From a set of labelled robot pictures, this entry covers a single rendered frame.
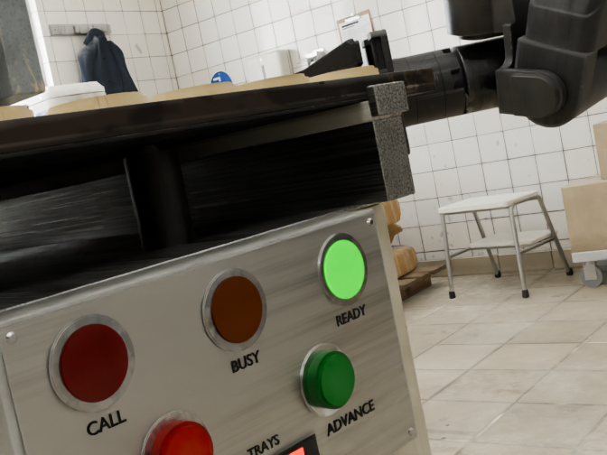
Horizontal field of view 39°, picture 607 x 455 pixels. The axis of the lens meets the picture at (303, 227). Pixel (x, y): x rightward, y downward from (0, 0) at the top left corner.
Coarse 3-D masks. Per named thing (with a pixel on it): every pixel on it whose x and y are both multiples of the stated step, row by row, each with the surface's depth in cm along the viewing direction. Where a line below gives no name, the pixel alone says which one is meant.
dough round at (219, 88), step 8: (184, 88) 44; (192, 88) 44; (200, 88) 44; (208, 88) 44; (216, 88) 44; (224, 88) 44; (232, 88) 45; (160, 96) 44; (168, 96) 44; (176, 96) 44; (184, 96) 44; (192, 96) 44
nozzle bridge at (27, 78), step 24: (0, 0) 111; (24, 0) 113; (0, 24) 111; (24, 24) 113; (0, 48) 111; (24, 48) 113; (0, 72) 112; (24, 72) 112; (0, 96) 113; (24, 96) 114
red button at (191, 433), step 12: (180, 420) 38; (168, 432) 37; (180, 432) 37; (192, 432) 37; (204, 432) 38; (156, 444) 36; (168, 444) 36; (180, 444) 37; (192, 444) 37; (204, 444) 38
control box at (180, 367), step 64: (192, 256) 42; (256, 256) 42; (320, 256) 45; (0, 320) 33; (64, 320) 34; (128, 320) 36; (192, 320) 39; (320, 320) 45; (384, 320) 49; (0, 384) 32; (128, 384) 36; (192, 384) 39; (256, 384) 41; (384, 384) 48; (0, 448) 33; (64, 448) 34; (128, 448) 36; (256, 448) 41; (320, 448) 44; (384, 448) 48
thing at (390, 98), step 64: (256, 128) 56; (320, 128) 52; (384, 128) 50; (0, 192) 81; (64, 192) 74; (128, 192) 67; (192, 192) 62; (256, 192) 57; (320, 192) 53; (384, 192) 50
